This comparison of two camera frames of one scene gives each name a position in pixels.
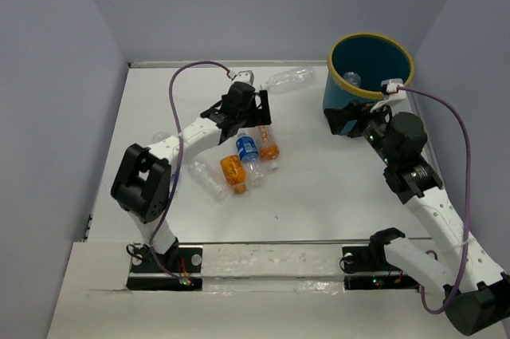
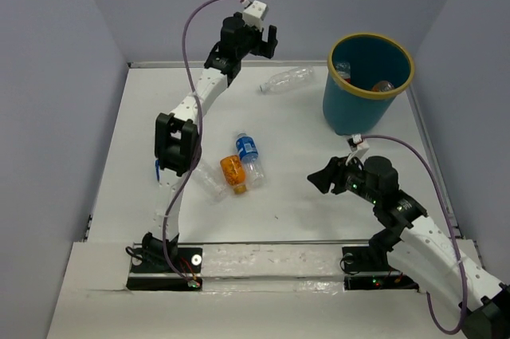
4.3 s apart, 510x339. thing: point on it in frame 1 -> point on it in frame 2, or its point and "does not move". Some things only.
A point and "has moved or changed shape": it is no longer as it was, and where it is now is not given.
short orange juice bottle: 234,174 does not move
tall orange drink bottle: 269,151 has moved or changed shape
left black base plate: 182,259 does not move
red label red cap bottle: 352,77 -> 343,68
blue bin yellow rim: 376,57 does not move
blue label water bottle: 247,151 does not move
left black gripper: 260,117 -> 266,48
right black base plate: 373,259 does not move
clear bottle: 201,172 does not move
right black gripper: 339,116 -> 332,173
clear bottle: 291,80 does not move
